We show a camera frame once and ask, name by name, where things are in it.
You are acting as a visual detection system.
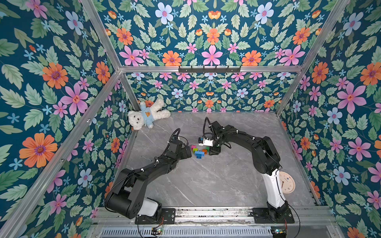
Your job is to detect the black hook rail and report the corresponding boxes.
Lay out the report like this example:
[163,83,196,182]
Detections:
[178,66,241,74]

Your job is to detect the light blue long lego brick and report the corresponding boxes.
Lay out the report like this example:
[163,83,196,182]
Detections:
[194,151,205,157]

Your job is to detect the white teddy bear blue shirt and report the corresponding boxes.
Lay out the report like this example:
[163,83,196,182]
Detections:
[128,98,171,131]

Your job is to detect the beige round clock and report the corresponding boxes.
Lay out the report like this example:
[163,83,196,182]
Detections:
[279,171,296,194]

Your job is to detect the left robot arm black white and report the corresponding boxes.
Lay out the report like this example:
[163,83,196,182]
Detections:
[105,129,191,220]

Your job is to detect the white ventilation grille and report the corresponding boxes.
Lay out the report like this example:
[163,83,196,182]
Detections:
[100,227,273,238]

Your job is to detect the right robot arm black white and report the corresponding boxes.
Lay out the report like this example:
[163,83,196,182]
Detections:
[198,117,289,221]

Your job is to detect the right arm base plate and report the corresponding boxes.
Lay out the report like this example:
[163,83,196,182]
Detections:
[251,207,295,224]

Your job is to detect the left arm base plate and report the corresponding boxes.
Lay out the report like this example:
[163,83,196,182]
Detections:
[135,208,176,225]

